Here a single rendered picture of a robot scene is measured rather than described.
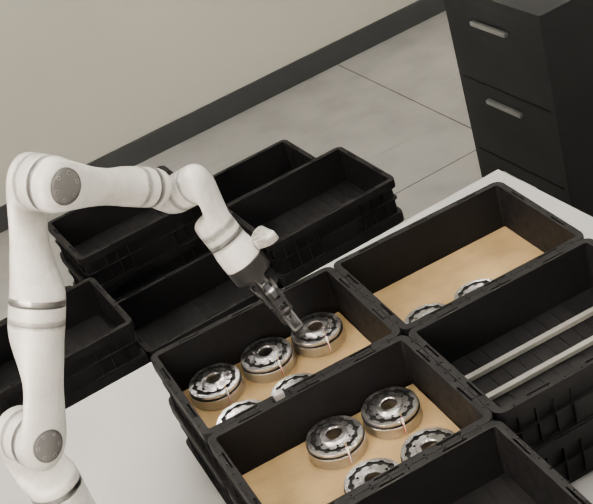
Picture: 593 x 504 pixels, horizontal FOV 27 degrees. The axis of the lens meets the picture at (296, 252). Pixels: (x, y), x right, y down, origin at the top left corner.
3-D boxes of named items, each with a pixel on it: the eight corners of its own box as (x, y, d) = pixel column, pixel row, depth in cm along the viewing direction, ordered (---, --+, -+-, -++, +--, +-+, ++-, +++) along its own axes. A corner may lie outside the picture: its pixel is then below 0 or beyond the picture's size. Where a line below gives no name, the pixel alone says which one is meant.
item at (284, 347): (257, 380, 235) (256, 377, 234) (232, 357, 243) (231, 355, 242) (301, 353, 238) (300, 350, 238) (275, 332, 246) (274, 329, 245)
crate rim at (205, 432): (208, 447, 214) (204, 437, 213) (151, 365, 239) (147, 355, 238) (406, 342, 224) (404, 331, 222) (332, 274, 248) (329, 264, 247)
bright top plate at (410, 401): (376, 436, 213) (375, 433, 212) (352, 405, 221) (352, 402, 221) (428, 410, 215) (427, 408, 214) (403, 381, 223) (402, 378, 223)
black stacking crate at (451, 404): (296, 592, 195) (277, 541, 189) (225, 487, 219) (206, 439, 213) (508, 471, 204) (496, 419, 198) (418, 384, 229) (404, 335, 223)
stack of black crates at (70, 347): (55, 531, 324) (-13, 400, 300) (20, 472, 347) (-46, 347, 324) (189, 452, 335) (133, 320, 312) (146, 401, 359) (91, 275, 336)
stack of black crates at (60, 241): (133, 385, 368) (79, 261, 344) (97, 342, 391) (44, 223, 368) (248, 320, 379) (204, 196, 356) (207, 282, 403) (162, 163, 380)
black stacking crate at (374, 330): (225, 486, 219) (205, 438, 213) (168, 403, 244) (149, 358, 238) (417, 383, 229) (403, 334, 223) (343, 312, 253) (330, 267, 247)
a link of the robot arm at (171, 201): (174, 182, 229) (118, 179, 218) (207, 163, 224) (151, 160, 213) (184, 218, 227) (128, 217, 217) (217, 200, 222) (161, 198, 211)
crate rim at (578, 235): (407, 342, 224) (404, 331, 222) (332, 273, 248) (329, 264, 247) (589, 245, 233) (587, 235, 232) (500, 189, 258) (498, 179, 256)
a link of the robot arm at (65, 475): (-21, 425, 205) (22, 502, 213) (10, 440, 198) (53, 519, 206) (23, 391, 209) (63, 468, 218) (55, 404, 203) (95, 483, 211)
